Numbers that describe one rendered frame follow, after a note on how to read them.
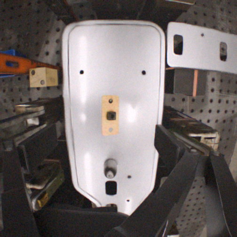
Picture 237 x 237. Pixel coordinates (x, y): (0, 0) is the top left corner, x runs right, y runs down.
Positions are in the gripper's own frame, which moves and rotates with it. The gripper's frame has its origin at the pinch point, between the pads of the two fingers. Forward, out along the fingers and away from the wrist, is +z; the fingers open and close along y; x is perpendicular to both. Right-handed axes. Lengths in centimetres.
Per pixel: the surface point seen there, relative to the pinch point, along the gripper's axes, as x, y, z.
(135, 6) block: 24.9, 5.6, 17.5
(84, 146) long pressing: -7.7, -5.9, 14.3
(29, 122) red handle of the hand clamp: -0.2, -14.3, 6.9
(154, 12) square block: 23.8, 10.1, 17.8
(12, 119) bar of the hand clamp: 1.7, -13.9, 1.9
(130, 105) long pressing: 1.9, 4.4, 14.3
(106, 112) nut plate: 0.6, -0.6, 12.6
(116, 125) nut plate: -2.4, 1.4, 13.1
